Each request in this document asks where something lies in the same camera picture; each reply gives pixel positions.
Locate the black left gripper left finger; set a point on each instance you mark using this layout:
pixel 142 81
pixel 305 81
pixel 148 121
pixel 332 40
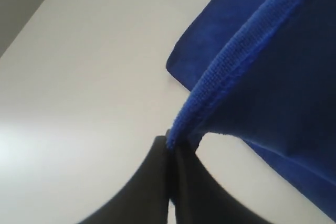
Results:
pixel 145 197

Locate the blue microfiber towel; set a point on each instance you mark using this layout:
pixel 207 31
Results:
pixel 264 71

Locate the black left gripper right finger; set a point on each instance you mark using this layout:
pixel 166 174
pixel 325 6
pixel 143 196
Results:
pixel 199 198

